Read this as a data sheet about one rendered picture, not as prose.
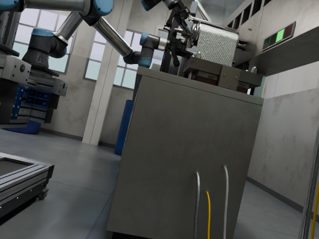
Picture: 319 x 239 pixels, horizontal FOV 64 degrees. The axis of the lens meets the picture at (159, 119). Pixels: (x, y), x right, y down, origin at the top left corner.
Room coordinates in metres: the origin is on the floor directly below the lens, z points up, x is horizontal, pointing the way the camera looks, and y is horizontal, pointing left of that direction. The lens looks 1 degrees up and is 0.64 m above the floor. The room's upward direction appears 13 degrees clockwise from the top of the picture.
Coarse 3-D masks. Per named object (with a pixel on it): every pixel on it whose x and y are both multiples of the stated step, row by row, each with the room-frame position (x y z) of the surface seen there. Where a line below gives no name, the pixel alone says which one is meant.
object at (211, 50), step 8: (200, 40) 1.51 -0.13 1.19; (208, 40) 1.51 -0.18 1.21; (200, 48) 1.51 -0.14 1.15; (208, 48) 1.51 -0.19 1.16; (216, 48) 1.52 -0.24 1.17; (224, 48) 1.53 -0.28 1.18; (232, 48) 1.53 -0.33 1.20; (208, 56) 1.52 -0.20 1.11; (216, 56) 1.52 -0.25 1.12; (224, 56) 1.53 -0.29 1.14; (232, 56) 1.53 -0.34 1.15; (224, 64) 1.53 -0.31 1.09
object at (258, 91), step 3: (264, 75) 1.70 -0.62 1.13; (264, 78) 1.70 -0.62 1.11; (264, 81) 1.70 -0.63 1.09; (261, 84) 1.70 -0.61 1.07; (255, 87) 1.69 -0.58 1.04; (258, 87) 1.70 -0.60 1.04; (261, 87) 1.70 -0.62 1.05; (252, 90) 1.72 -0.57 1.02; (255, 90) 1.69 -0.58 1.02; (258, 90) 1.70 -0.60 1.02; (261, 90) 1.70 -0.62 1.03; (252, 93) 1.71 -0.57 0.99; (255, 93) 1.69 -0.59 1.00; (258, 93) 1.70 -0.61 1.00; (261, 93) 1.70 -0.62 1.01; (258, 96) 1.70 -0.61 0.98
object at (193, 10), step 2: (192, 2) 2.09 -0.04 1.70; (194, 2) 2.08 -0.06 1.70; (196, 2) 2.08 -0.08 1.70; (192, 4) 2.09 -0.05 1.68; (194, 4) 2.08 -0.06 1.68; (196, 4) 2.08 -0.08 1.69; (192, 6) 2.08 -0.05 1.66; (194, 6) 2.08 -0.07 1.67; (196, 6) 2.08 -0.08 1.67; (190, 8) 2.09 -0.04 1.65; (192, 8) 2.08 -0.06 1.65; (194, 8) 2.08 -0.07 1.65; (196, 8) 2.08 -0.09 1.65; (190, 10) 2.09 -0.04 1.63; (192, 10) 2.08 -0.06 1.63; (194, 10) 2.08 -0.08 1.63; (196, 10) 2.10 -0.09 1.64; (192, 12) 2.08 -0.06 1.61; (194, 12) 2.08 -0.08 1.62; (196, 12) 2.13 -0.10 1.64; (190, 14) 2.12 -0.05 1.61; (192, 14) 2.11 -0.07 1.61; (194, 14) 2.10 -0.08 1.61; (194, 16) 2.14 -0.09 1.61
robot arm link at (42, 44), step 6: (36, 30) 1.47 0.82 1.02; (42, 30) 1.48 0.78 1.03; (48, 30) 1.50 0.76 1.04; (36, 36) 1.47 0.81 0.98; (42, 36) 1.48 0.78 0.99; (48, 36) 1.50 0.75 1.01; (30, 42) 1.48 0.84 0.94; (36, 42) 1.47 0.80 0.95; (42, 42) 1.48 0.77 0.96; (48, 42) 1.51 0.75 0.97; (54, 42) 1.56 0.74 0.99; (42, 48) 1.49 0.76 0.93; (48, 48) 1.52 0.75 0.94; (54, 48) 1.58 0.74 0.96
